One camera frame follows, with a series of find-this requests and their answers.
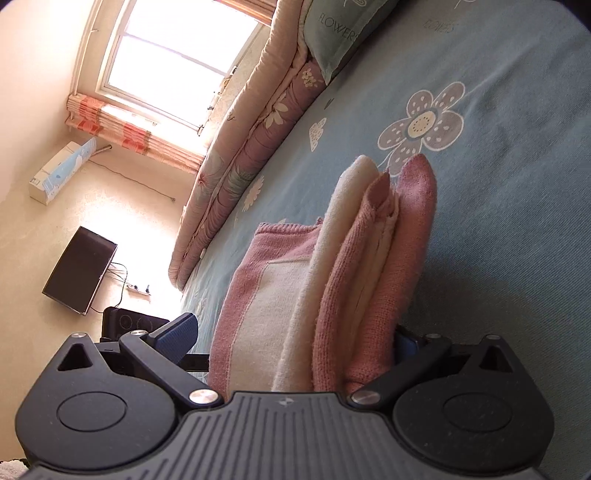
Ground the pink and cream knit sweater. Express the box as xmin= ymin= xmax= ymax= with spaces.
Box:
xmin=205 ymin=154 xmax=438 ymax=396

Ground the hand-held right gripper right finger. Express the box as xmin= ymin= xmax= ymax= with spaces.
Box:
xmin=346 ymin=328 xmax=514 ymax=411

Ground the thin wall cable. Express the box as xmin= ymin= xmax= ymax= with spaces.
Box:
xmin=88 ymin=144 xmax=177 ymax=204

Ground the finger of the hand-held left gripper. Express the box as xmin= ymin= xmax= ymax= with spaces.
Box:
xmin=182 ymin=353 xmax=213 ymax=374

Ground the pink floral folded quilt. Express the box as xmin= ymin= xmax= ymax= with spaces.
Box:
xmin=168 ymin=0 xmax=326 ymax=291

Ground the orange patterned curtain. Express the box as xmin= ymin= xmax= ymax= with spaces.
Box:
xmin=65 ymin=92 xmax=206 ymax=175
xmin=226 ymin=0 xmax=278 ymax=29

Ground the black wall television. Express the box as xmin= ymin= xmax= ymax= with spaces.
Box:
xmin=41 ymin=226 xmax=118 ymax=316

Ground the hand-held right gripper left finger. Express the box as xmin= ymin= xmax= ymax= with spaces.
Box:
xmin=54 ymin=314 xmax=226 ymax=411

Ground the window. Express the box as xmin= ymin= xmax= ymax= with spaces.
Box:
xmin=74 ymin=0 xmax=273 ymax=134

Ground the grey-green floral pillow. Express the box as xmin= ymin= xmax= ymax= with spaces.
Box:
xmin=302 ymin=0 xmax=400 ymax=86

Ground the white air conditioner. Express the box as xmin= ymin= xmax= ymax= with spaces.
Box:
xmin=28 ymin=136 xmax=99 ymax=205

